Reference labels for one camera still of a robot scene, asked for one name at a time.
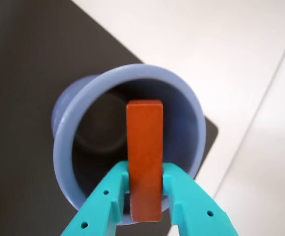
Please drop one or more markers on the red wooden block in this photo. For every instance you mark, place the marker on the red wooden block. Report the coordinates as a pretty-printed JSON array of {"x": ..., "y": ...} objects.
[{"x": 144, "y": 147}]

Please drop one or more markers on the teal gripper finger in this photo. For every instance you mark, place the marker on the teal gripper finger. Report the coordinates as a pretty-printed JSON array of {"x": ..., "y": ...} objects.
[
  {"x": 100, "y": 204},
  {"x": 196, "y": 209}
]

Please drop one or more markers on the dark grey textured mat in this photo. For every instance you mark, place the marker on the dark grey textured mat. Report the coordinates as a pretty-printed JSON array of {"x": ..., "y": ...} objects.
[{"x": 21, "y": 73}]

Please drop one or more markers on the lavender blue pot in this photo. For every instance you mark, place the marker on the lavender blue pot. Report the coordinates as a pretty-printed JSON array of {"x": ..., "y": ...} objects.
[{"x": 66, "y": 137}]

